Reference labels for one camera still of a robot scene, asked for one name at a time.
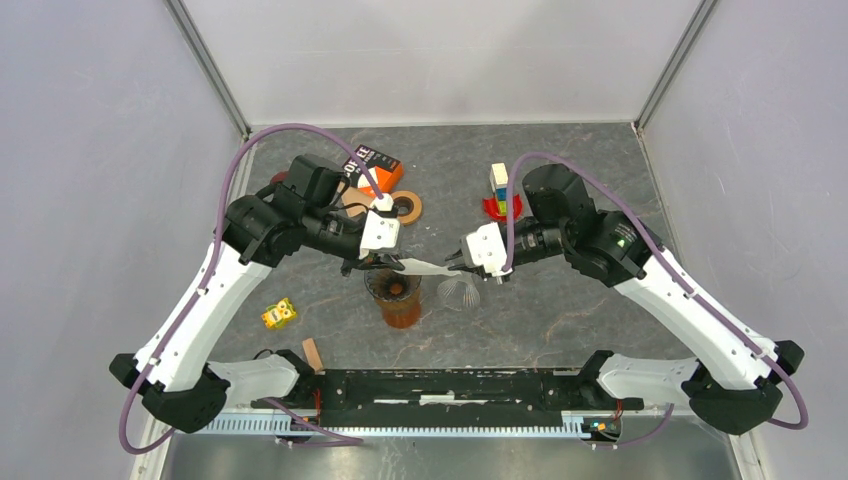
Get clear glass dripper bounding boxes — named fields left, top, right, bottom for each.
left=436, top=272, right=481, bottom=311

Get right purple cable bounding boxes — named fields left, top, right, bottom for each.
left=500, top=151, right=810, bottom=452

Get yellow toy figure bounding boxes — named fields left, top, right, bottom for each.
left=261, top=298, right=298, bottom=329

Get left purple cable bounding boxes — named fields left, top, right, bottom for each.
left=118, top=122, right=393, bottom=456

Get wooden rectangular block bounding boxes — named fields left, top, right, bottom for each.
left=302, top=338, right=325, bottom=374

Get amber glass carafe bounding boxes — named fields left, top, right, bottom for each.
left=374, top=291, right=422, bottom=329

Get red curved plastic piece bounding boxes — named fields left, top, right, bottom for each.
left=482, top=194, right=524, bottom=223

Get purple cable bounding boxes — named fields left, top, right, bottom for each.
left=500, top=151, right=810, bottom=452
left=118, top=122, right=393, bottom=456

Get wooden ring holder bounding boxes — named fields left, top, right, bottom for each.
left=391, top=190, right=423, bottom=226

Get brown paper coffee filters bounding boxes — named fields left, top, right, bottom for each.
left=341, top=188, right=374, bottom=218

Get dark glass dripper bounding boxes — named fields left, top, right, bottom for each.
left=364, top=269, right=422, bottom=303

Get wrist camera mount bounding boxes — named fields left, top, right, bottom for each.
left=358, top=194, right=401, bottom=259
left=460, top=222, right=510, bottom=275

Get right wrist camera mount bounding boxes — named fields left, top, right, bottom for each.
left=460, top=222, right=510, bottom=275

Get coffee filter box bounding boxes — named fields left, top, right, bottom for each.
left=342, top=144, right=405, bottom=197

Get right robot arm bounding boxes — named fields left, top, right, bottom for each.
left=448, top=164, right=804, bottom=435

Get white paper coffee filter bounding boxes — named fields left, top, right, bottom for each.
left=396, top=258, right=462, bottom=277

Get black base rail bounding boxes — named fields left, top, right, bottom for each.
left=277, top=351, right=644, bottom=428

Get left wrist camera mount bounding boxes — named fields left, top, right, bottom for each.
left=358, top=194, right=401, bottom=259

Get white slotted cable duct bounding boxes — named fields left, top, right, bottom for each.
left=198, top=410, right=622, bottom=441

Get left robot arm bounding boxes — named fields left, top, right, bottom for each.
left=109, top=154, right=401, bottom=433

